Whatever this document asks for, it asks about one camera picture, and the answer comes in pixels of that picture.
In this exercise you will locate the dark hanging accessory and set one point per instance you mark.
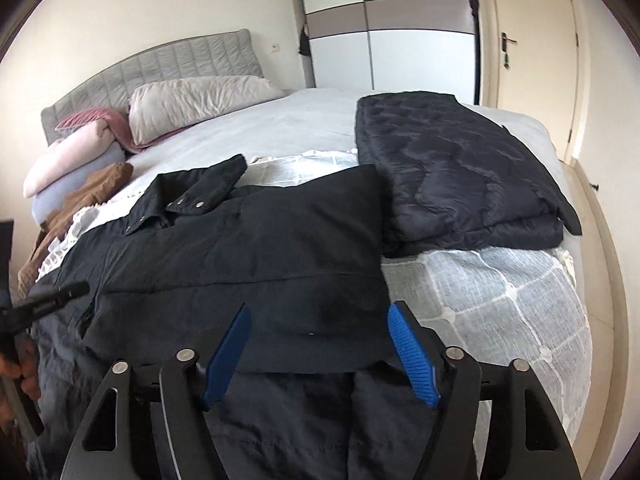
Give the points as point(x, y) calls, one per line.
point(305, 40)

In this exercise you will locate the white and grey wardrobe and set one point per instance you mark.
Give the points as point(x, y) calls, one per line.
point(400, 55)

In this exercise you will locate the beige pillow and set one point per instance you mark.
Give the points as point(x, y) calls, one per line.
point(200, 100)

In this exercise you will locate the cream door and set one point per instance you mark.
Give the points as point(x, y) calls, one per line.
point(535, 60)

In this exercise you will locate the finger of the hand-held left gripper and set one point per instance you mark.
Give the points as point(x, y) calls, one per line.
point(60, 297)

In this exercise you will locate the person's left hand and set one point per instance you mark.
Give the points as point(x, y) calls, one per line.
point(11, 367)

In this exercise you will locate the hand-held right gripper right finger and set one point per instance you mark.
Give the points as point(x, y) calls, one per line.
point(412, 350)

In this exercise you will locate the folded lavender sheet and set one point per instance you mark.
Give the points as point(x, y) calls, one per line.
point(65, 187)

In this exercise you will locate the bed with grey sheet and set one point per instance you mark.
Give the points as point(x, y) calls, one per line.
point(300, 120)

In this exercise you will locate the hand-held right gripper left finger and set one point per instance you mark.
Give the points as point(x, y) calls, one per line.
point(227, 355)

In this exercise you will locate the brown garment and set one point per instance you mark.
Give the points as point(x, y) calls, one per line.
point(95, 185)

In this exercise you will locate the folded dark quilted jacket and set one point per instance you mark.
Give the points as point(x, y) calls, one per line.
point(465, 175)

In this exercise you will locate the large black jacket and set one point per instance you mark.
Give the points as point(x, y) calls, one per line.
point(240, 260)

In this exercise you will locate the maroon ribbed cushion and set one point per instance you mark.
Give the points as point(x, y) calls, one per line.
point(112, 120)

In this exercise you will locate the grey quilted headboard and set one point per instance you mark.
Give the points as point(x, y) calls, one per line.
point(165, 60)

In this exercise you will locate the folded pink blanket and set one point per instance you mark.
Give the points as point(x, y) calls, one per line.
point(70, 155)

